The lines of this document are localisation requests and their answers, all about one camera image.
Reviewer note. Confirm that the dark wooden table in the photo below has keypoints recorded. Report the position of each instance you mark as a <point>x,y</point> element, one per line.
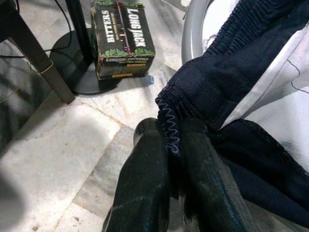
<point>31,48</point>

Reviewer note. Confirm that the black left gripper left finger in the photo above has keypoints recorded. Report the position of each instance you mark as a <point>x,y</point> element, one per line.
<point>142,188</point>

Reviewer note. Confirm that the black standing fan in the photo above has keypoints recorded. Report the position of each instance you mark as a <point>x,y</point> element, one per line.
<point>77,36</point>

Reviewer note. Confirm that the small blue plastic piece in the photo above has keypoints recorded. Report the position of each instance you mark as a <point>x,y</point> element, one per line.
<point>149,79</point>

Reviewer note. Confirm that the navy shorts with white lining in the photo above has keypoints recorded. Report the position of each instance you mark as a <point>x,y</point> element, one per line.
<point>217,79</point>

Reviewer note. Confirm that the white round laundry basket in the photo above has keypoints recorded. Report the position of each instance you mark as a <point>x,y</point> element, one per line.
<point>190,36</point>

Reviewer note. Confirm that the black Bitters Longjack box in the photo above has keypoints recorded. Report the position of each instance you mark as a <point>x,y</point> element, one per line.
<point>120,36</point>

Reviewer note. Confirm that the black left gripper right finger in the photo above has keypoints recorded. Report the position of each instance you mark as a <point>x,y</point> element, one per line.
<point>207,188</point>

